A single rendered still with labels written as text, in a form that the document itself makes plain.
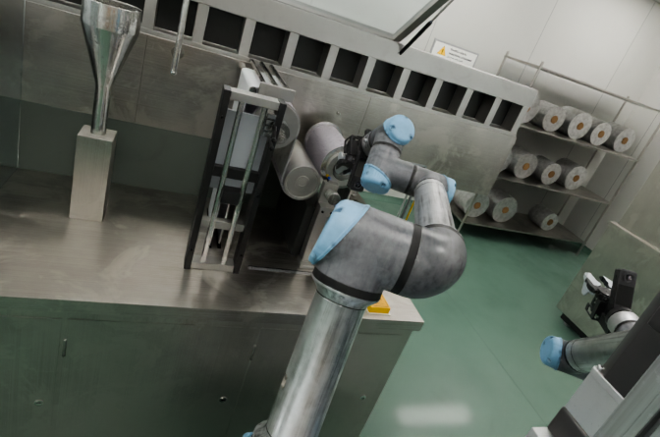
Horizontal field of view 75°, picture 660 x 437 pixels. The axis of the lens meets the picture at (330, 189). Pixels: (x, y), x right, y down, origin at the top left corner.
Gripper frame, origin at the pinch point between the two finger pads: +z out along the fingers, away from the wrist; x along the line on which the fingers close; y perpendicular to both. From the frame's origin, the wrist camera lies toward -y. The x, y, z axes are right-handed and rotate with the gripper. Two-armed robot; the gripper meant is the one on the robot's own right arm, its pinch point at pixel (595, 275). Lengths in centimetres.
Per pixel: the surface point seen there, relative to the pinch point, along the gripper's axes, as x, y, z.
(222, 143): -111, -20, -21
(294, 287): -87, 22, -14
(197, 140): -136, -7, 16
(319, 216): -85, 3, 0
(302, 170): -93, -11, 0
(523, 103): -17, -38, 74
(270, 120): -100, -29, -19
